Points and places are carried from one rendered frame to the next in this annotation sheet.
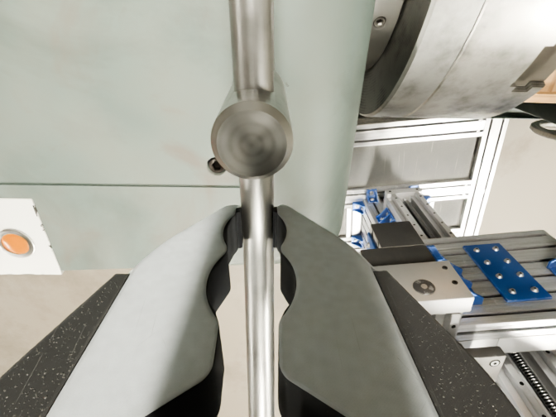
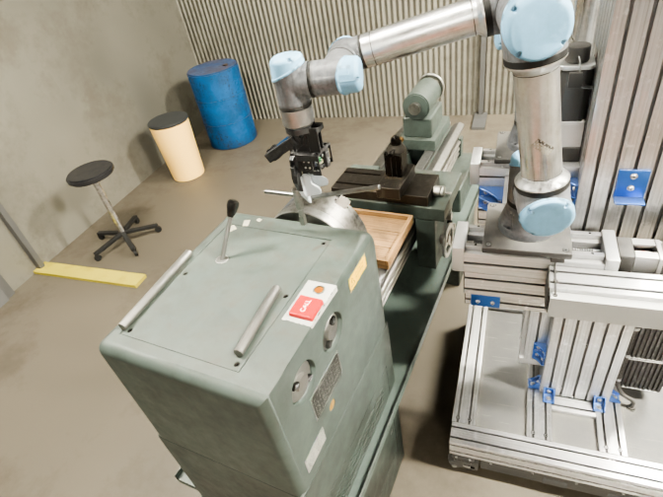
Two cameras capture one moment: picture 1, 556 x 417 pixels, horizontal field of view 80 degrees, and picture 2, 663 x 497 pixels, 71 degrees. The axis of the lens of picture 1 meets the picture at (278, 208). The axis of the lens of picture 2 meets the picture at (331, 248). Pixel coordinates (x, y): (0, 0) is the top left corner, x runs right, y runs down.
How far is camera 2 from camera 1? 1.19 m
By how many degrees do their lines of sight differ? 71
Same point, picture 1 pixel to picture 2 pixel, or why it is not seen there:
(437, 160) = (505, 334)
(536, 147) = not seen: hidden behind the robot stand
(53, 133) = (296, 268)
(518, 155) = not seen: hidden behind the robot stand
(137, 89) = (297, 250)
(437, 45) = (324, 217)
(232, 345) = not seen: outside the picture
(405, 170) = (512, 357)
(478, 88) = (341, 214)
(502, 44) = (330, 208)
